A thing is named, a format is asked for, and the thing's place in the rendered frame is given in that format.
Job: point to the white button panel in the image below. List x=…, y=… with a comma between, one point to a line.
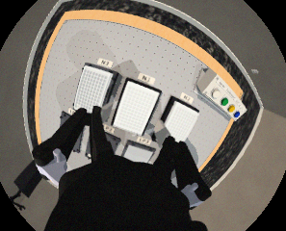
x=211, y=87

